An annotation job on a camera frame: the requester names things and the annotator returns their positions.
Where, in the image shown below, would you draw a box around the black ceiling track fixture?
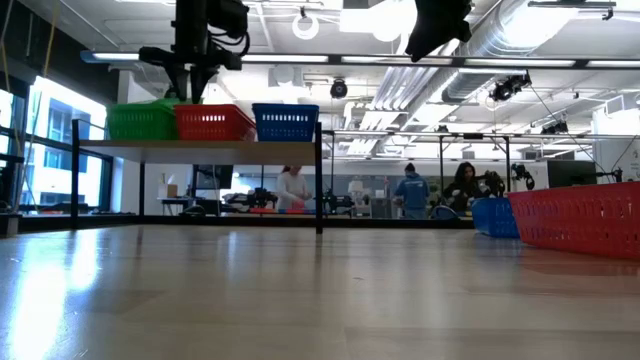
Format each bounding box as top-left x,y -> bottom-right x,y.
527,0 -> 617,22

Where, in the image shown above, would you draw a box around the silver ventilation duct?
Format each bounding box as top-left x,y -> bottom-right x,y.
442,0 -> 581,104

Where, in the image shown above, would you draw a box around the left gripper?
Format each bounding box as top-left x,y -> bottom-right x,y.
138,19 -> 245,106

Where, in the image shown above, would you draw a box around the white hanging ring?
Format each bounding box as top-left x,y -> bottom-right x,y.
291,12 -> 321,41

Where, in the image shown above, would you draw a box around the red plastic basket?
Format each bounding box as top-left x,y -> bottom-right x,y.
173,103 -> 257,115
175,109 -> 256,142
506,181 -> 640,261

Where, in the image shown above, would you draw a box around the yellow hanging strap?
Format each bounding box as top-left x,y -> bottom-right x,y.
41,0 -> 60,79

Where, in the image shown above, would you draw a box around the black aluminium table frame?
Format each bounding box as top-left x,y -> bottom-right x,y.
0,213 -> 475,232

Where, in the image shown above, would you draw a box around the black background rig frame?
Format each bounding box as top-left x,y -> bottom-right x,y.
319,129 -> 640,201

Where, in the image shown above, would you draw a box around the black background robot arms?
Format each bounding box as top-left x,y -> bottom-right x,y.
224,187 -> 357,215
477,163 -> 536,199

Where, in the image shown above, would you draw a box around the long ceiling light bar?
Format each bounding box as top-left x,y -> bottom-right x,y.
79,48 -> 640,71

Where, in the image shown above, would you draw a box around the person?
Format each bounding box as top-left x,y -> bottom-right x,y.
276,165 -> 312,211
393,162 -> 431,220
442,161 -> 479,212

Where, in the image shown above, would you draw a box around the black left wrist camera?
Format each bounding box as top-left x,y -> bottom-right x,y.
207,0 -> 250,41

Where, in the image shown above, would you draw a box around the wooden shelf with black legs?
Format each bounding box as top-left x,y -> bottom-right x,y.
70,118 -> 325,235

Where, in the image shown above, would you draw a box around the blue plastic basket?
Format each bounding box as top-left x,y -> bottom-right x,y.
469,197 -> 521,239
253,108 -> 319,143
251,102 -> 320,114

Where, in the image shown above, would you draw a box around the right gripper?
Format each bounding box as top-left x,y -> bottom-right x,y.
404,0 -> 474,64

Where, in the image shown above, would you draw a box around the black computer monitor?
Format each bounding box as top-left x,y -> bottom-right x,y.
546,159 -> 599,189
194,164 -> 235,190

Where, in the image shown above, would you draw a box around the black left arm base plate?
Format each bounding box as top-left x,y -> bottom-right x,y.
0,212 -> 22,239

